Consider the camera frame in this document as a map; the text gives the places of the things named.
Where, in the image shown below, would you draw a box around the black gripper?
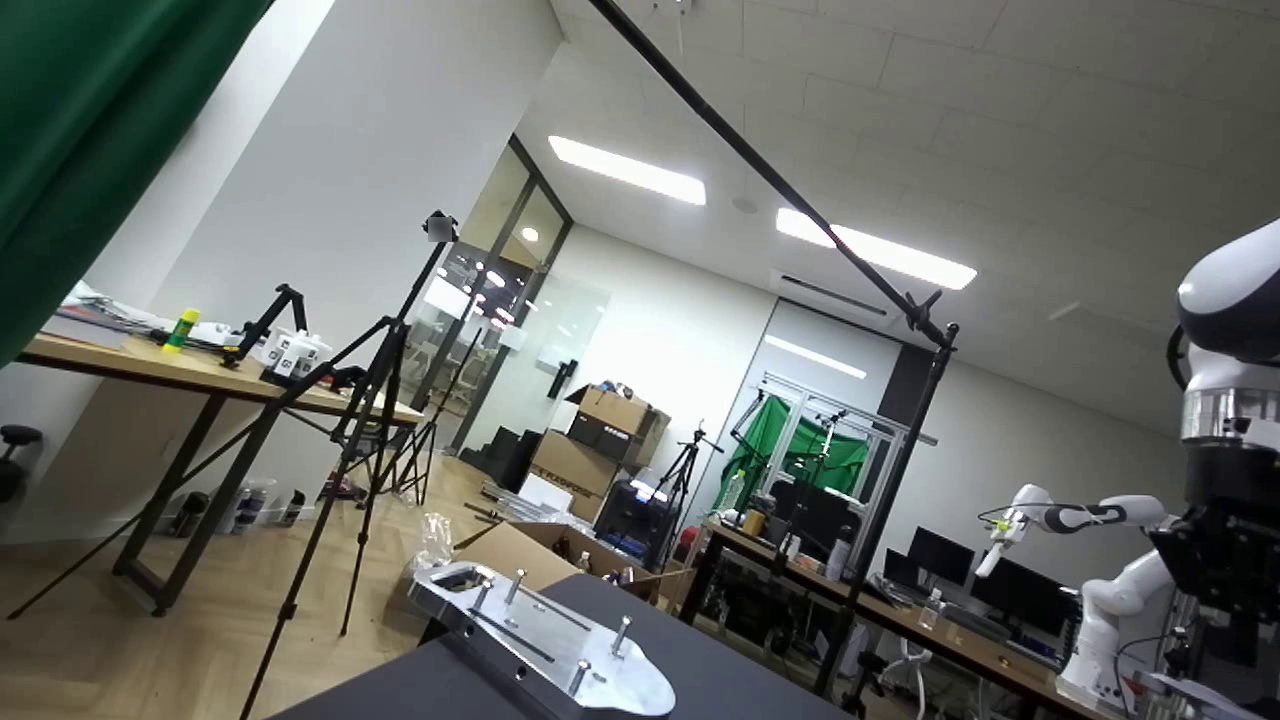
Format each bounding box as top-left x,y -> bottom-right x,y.
1177,440 -> 1280,541

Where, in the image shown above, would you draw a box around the black computer monitor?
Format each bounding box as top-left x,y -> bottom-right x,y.
970,556 -> 1079,640
905,524 -> 982,594

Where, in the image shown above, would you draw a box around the black vertical stand pole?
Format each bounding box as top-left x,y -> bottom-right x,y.
814,315 -> 966,701

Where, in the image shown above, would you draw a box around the long wooden office desk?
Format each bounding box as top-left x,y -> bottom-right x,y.
677,518 -> 1112,720

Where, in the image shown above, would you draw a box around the green hanging garment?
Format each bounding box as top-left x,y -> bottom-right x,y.
780,414 -> 878,505
718,388 -> 795,512

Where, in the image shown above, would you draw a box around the rectangular ceiling light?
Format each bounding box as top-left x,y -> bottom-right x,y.
543,132 -> 712,214
774,206 -> 982,298

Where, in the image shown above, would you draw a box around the small black tripod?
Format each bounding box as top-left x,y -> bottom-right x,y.
648,425 -> 712,572

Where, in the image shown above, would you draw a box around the black diagonal boom pole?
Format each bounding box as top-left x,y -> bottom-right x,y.
584,0 -> 966,353

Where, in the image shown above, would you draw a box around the stacked cardboard boxes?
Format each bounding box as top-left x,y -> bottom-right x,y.
524,379 -> 677,530

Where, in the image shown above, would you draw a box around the open cardboard box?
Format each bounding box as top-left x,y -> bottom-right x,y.
456,518 -> 645,594

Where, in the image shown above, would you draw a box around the silver metal mounting plate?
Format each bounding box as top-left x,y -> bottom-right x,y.
410,556 -> 681,720

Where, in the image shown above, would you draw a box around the yellow green bottle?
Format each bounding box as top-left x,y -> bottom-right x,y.
160,304 -> 206,355

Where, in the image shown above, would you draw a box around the wooden table black legs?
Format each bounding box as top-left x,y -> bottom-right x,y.
18,330 -> 427,620

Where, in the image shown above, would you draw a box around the green curtain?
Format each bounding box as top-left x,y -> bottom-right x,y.
0,0 -> 275,368

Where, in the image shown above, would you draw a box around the tall black camera tripod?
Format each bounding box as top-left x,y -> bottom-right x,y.
6,208 -> 466,720

